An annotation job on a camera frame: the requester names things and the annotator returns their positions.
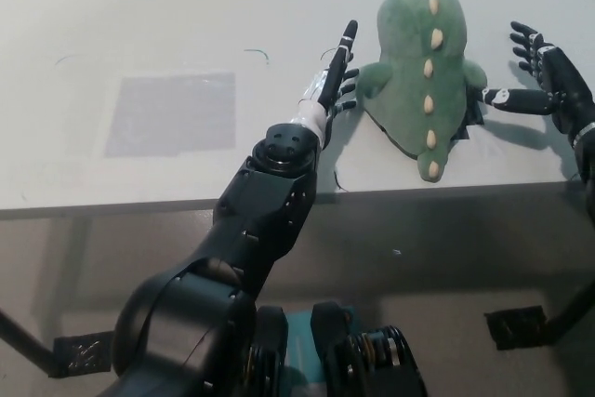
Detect black tape square patch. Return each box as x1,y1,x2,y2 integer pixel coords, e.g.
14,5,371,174
457,85,485,140

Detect green plush dinosaur toy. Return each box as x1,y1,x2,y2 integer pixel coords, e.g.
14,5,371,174
357,0,488,184

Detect robot torso black teal blocks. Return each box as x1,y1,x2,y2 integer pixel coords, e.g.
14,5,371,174
248,301,428,397

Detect robot left five-finger hand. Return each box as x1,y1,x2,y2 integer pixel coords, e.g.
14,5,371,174
288,19,362,150

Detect grey tape square patch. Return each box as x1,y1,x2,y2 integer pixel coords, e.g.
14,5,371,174
102,72,236,159

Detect black table leg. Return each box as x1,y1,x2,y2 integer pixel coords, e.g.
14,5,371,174
546,283,595,338
0,308,58,376

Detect robot right five-finger hand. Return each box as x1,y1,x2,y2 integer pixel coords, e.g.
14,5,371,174
481,20,595,147

